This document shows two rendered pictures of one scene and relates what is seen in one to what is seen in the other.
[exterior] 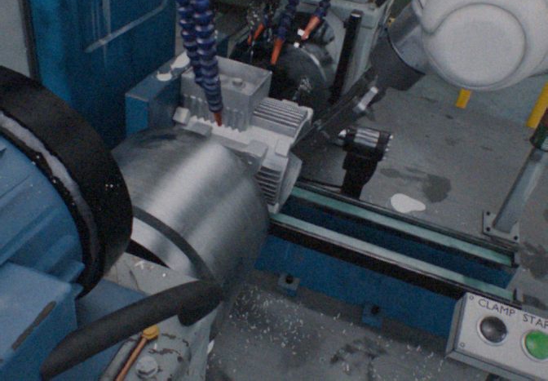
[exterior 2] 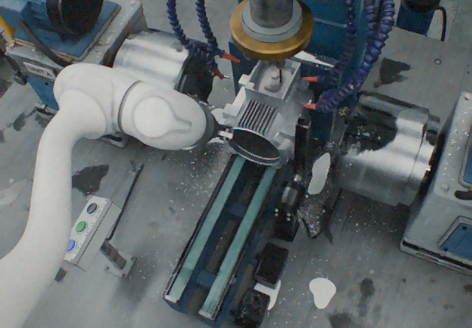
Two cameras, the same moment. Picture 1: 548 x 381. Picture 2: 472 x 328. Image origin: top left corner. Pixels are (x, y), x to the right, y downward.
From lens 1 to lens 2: 127 cm
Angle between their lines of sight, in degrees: 68
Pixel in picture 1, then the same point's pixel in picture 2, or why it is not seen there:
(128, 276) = (95, 51)
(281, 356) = (175, 182)
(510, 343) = (86, 217)
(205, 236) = not seen: hidden behind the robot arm
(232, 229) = not seen: hidden behind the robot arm
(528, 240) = not seen: outside the picture
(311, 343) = (183, 198)
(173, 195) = (138, 57)
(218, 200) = (146, 78)
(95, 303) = (80, 43)
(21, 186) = not seen: outside the picture
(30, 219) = (39, 0)
